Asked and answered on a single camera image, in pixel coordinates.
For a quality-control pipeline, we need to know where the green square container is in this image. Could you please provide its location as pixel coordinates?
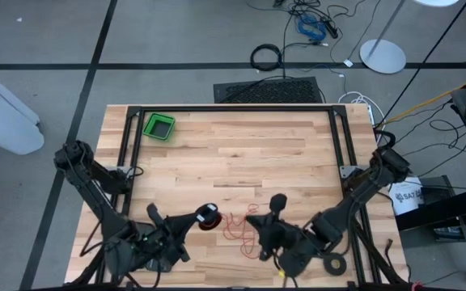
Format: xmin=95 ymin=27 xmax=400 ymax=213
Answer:
xmin=142 ymin=112 xmax=176 ymax=141

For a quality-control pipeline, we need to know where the white power strip cable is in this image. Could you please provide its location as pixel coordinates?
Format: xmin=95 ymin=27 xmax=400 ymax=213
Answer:
xmin=337 ymin=91 xmax=387 ymax=145

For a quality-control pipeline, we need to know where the white round lamp head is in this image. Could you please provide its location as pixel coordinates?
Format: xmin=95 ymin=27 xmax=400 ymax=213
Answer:
xmin=413 ymin=0 xmax=460 ymax=8

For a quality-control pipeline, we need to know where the yellow floor cable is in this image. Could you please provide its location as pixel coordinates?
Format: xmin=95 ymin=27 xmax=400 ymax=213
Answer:
xmin=380 ymin=69 xmax=466 ymax=125

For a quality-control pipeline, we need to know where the black cord spool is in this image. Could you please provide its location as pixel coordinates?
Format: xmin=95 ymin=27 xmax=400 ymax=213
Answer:
xmin=195 ymin=203 xmax=222 ymax=232

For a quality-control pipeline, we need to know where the black coiled floor cable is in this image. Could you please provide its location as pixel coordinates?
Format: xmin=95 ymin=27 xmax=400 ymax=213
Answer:
xmin=250 ymin=43 xmax=285 ymax=73

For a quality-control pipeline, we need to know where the black cable with yellow tag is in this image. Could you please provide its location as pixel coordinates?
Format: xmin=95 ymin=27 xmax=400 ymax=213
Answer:
xmin=271 ymin=254 xmax=299 ymax=290

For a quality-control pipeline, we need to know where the black equipment table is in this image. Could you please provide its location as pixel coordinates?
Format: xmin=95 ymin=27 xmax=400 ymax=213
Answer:
xmin=394 ymin=175 xmax=466 ymax=280

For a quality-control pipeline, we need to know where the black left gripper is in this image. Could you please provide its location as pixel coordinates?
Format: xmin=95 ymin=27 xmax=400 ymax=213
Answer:
xmin=146 ymin=203 xmax=218 ymax=264

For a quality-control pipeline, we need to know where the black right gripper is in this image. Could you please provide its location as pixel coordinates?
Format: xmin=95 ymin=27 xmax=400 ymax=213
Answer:
xmin=245 ymin=193 xmax=299 ymax=262

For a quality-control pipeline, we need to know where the thin black diagonal pole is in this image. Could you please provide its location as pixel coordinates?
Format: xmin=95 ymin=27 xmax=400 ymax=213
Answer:
xmin=374 ymin=0 xmax=466 ymax=127

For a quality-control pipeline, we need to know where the blue coiled floor cable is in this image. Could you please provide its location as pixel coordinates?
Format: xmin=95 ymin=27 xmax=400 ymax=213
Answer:
xmin=296 ymin=13 xmax=328 ymax=43

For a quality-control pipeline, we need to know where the white trash bin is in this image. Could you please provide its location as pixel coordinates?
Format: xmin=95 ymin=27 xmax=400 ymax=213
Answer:
xmin=0 ymin=56 xmax=45 ymax=156

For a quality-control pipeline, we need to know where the black tape roll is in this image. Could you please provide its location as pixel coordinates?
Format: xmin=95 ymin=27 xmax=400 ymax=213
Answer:
xmin=323 ymin=253 xmax=348 ymax=276

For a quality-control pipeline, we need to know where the black floor mat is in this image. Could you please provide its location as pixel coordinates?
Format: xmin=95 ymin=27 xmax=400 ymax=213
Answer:
xmin=213 ymin=76 xmax=324 ymax=104

